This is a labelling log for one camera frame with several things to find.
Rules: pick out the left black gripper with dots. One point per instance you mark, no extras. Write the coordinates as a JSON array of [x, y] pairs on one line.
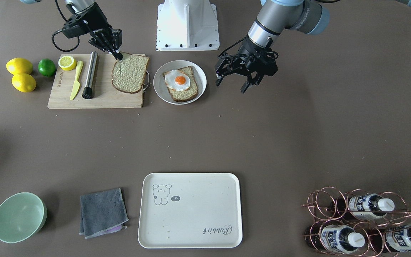
[[251, 51]]

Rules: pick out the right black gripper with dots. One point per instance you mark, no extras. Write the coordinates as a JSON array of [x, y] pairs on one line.
[[96, 20]]

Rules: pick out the bread slice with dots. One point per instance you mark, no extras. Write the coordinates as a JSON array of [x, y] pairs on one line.
[[128, 74], [191, 93]]

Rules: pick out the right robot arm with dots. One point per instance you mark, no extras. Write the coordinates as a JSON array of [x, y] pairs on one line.
[[88, 18]]

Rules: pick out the cream rabbit tray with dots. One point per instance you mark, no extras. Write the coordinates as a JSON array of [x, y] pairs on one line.
[[190, 210]]

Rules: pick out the half cut lemon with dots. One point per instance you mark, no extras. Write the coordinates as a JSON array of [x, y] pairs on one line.
[[67, 63]]

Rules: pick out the yellow plastic knife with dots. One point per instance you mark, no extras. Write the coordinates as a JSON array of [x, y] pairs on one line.
[[76, 82]]

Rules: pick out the fried egg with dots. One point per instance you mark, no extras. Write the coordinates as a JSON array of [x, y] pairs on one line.
[[177, 81]]

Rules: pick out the bread slice on plate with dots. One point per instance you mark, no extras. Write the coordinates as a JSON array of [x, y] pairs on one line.
[[191, 93]]

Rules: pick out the wooden cutting board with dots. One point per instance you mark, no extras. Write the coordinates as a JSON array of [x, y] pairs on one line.
[[105, 95]]

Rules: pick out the white round plate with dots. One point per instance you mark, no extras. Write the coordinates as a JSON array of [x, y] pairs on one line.
[[162, 90]]

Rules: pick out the green lime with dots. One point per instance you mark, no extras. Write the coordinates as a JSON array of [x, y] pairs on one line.
[[47, 67]]

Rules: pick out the lower yellow lemon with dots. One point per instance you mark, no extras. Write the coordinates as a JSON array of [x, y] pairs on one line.
[[23, 82]]

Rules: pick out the yellow lemon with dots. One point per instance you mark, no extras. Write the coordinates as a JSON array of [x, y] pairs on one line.
[[23, 82], [19, 65]]

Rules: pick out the upper yellow lemon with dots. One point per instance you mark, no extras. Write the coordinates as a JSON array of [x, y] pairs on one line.
[[19, 65]]

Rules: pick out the grey folded cloth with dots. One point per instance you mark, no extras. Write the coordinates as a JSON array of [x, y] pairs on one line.
[[102, 213]]

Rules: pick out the upper bottle in rack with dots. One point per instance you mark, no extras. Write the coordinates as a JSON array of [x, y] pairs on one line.
[[365, 207]]

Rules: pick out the lower bottle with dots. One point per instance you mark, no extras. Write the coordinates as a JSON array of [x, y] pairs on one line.
[[391, 240], [334, 239]]

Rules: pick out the green bowl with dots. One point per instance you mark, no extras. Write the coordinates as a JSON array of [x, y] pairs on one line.
[[21, 216]]

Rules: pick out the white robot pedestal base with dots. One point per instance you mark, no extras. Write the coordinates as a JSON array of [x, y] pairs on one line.
[[187, 25]]

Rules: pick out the copper wire bottle rack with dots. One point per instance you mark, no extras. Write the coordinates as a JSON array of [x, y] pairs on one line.
[[358, 223]]

